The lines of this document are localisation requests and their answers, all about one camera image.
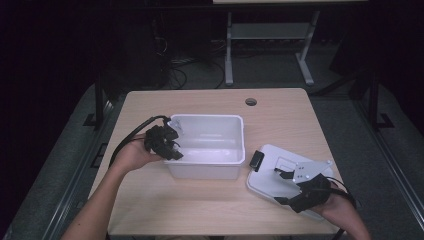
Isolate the black metal stand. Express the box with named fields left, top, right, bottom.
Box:
left=82, top=72, right=107, bottom=129
left=366, top=71, right=396, bottom=130

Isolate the person's left hand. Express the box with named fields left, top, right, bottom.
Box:
left=114, top=133, right=163, bottom=173

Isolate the grey metal desk frame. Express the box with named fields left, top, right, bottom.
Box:
left=224, top=10, right=322, bottom=87

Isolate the person's right hand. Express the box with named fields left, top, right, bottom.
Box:
left=312, top=187, right=360, bottom=225

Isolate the white plastic storage bin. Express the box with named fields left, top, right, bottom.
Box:
left=163, top=113, right=247, bottom=181

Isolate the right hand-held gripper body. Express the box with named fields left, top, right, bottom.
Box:
left=289, top=159, right=335, bottom=215

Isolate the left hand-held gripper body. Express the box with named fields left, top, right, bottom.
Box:
left=144, top=117, right=185, bottom=158

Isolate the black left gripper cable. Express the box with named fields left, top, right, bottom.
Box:
left=109, top=114, right=172, bottom=168

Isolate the tangle of floor cables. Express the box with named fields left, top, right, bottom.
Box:
left=162, top=36, right=228, bottom=90

